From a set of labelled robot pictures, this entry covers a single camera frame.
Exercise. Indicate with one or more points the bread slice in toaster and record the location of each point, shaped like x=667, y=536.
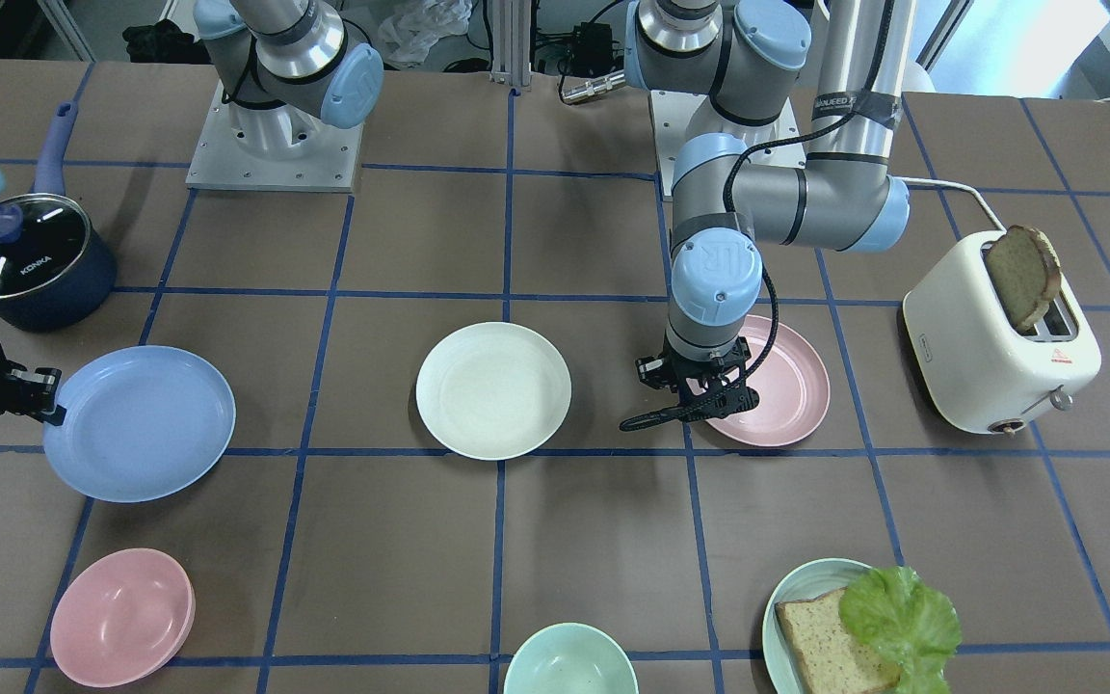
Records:
x=1025, y=273

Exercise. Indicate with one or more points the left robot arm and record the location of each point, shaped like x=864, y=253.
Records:
x=830, y=188

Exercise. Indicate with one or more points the silver cylindrical connector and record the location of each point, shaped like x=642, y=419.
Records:
x=591, y=88

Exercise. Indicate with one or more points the pink bowl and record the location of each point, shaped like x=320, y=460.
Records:
x=123, y=618

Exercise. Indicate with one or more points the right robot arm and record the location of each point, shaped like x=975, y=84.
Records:
x=296, y=87

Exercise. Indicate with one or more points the green lettuce leaf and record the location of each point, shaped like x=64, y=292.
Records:
x=896, y=614

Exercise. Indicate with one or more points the aluminium frame post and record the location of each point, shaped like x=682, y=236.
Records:
x=511, y=36

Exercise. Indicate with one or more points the pink plate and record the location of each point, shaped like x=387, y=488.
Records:
x=793, y=386

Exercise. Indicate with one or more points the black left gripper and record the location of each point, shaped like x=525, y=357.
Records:
x=653, y=372

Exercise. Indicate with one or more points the cream white plate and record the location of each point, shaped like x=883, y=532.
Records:
x=493, y=391

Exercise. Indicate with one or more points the crumpled white plastic bag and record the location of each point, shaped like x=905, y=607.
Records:
x=415, y=27

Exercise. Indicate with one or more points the white toaster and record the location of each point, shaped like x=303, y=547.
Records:
x=982, y=375

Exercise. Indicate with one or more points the blue plate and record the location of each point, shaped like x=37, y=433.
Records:
x=141, y=423

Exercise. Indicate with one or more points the dark blue saucepan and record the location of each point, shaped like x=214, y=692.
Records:
x=83, y=287

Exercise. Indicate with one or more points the mint green bowl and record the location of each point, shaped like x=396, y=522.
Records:
x=570, y=658

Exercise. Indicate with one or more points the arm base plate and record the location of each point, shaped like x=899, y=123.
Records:
x=677, y=117
x=278, y=150

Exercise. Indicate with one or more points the black power adapter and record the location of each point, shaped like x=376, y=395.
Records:
x=592, y=50

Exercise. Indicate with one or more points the glass saucepan lid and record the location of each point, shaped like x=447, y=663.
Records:
x=41, y=235

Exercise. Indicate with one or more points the bread slice on plate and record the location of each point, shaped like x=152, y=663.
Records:
x=829, y=659

